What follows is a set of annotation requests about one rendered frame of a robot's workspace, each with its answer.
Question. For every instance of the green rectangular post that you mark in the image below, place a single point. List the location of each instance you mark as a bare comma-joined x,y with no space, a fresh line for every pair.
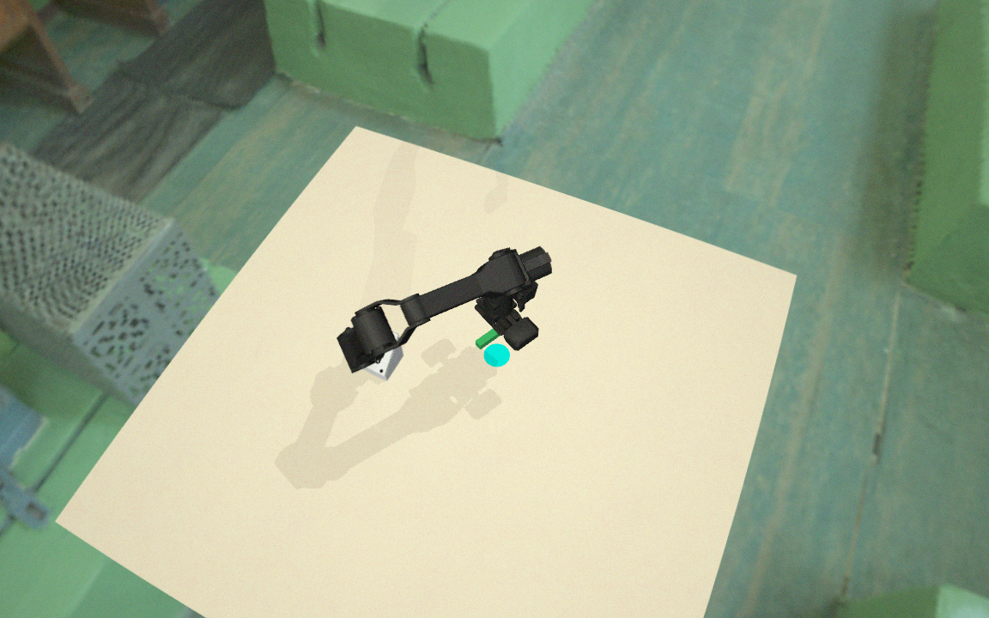
486,339

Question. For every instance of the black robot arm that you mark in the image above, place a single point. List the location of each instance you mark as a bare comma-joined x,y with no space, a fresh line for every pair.
506,273

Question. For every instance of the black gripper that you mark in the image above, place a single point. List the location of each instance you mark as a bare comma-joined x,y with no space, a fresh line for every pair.
507,322

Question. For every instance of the cyan circle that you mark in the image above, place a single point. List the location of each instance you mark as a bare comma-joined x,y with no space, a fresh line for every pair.
496,355

